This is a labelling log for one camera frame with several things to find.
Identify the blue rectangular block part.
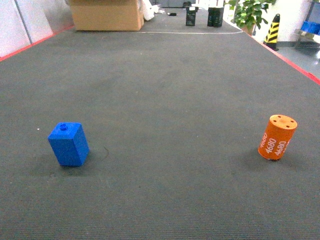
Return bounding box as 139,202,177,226
47,122,90,167

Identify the black device left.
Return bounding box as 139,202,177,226
185,6,199,27

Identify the black device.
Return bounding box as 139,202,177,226
185,6,199,27
207,7,224,28

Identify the black device right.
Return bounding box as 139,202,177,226
207,7,224,28

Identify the cardboard box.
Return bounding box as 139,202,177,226
68,0,145,31

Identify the yellow black traffic cone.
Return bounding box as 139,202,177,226
263,13,281,51

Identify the green potted plant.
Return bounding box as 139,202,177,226
224,0,277,36

